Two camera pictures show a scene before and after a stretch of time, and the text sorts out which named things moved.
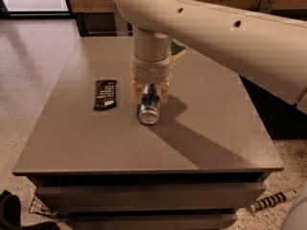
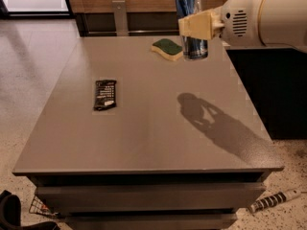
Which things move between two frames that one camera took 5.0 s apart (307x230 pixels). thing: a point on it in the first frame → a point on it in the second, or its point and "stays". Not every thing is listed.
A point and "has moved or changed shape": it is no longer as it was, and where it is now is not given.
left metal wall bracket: [121, 23] stays
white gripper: [151, 68] → [240, 20]
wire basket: [38, 207] stays
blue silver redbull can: [149, 111] has moved or changed shape
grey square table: [95, 166] stays
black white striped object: [274, 199] stays
